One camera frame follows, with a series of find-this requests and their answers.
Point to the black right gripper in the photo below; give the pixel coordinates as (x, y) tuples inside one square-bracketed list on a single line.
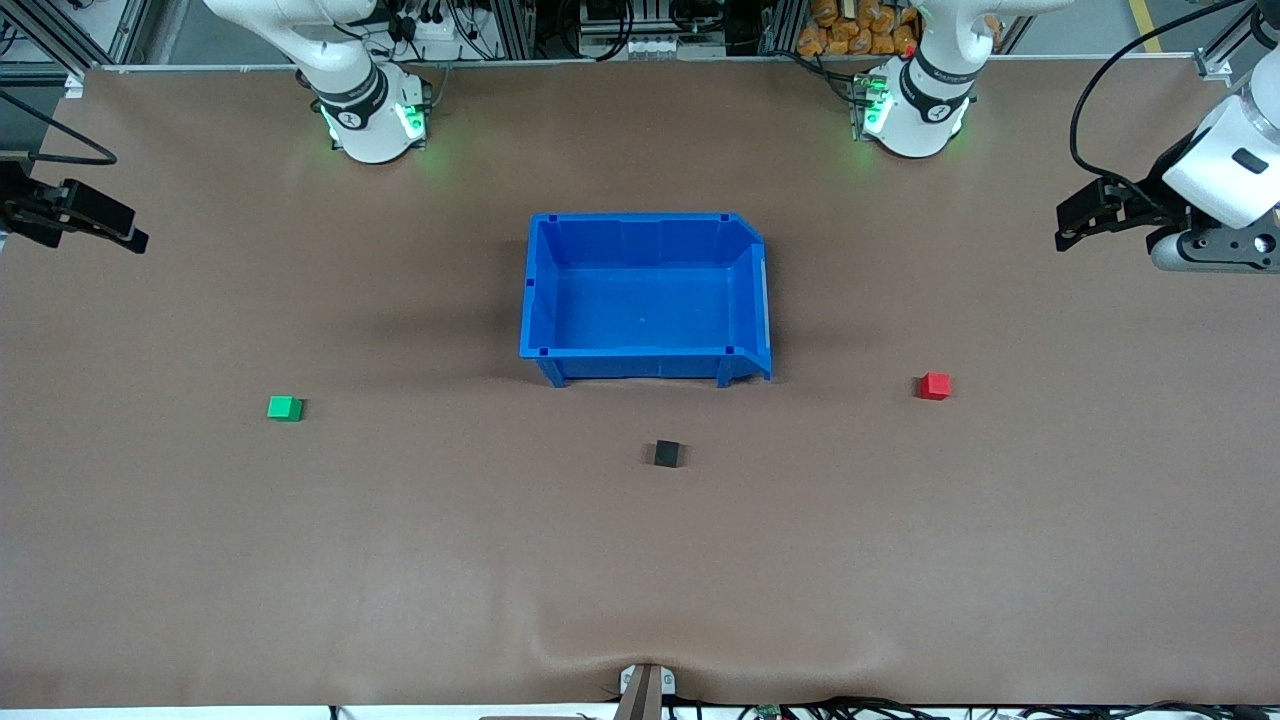
[(22, 203)]

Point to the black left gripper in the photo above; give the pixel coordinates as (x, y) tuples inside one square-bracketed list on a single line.
[(1141, 204)]

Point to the red cube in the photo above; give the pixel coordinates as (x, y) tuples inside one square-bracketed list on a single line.
[(935, 386)]

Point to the green cube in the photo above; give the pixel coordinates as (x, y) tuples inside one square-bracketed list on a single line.
[(284, 408)]

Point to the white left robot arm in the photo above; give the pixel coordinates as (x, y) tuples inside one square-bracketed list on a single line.
[(915, 120)]

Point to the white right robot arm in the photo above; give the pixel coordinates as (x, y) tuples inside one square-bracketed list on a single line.
[(365, 125)]

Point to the black cube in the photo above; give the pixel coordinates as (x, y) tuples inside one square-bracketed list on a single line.
[(668, 454)]

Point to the orange bag pile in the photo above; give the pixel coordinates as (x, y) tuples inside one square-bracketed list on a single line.
[(860, 30)]

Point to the white power strip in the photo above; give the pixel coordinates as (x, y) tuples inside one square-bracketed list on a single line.
[(430, 40)]

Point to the blue plastic storage bin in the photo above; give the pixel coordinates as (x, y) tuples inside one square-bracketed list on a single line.
[(640, 300)]

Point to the brown table mat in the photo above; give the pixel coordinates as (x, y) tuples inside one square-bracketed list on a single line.
[(640, 560)]

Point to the metal table corner bracket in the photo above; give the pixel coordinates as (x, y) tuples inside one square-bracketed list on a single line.
[(74, 84), (1213, 65)]

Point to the aluminium frame profile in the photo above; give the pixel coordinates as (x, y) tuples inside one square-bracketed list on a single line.
[(60, 30), (1240, 30)]

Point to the metal clamp bracket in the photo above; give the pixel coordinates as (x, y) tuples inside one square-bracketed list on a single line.
[(645, 690)]

